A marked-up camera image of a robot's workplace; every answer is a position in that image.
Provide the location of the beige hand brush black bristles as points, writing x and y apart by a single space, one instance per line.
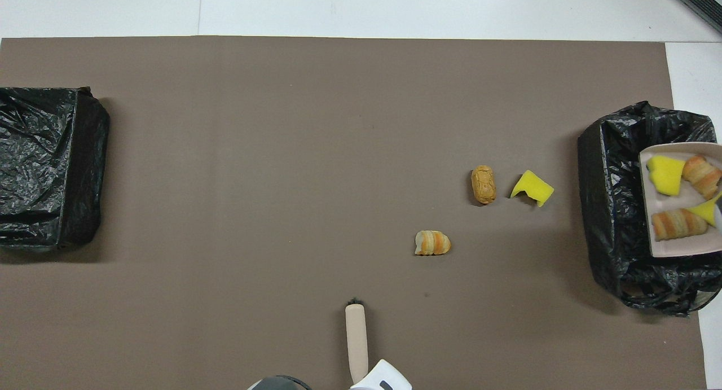
356 339

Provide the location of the orange striped croissant toy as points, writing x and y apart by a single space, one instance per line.
679 223
433 242

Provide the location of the beige plastic dustpan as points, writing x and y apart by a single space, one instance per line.
685 248

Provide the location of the pale croissant toy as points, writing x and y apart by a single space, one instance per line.
702 175

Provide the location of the green and yellow sponge piece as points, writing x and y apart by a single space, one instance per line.
708 211

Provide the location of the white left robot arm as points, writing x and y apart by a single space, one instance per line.
383 376

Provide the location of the black bag lined bin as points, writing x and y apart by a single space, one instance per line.
615 209
45 141

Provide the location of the brown paper table mat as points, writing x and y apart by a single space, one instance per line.
361 74

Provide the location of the brown peanut shaped bread toy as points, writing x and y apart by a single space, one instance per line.
483 184

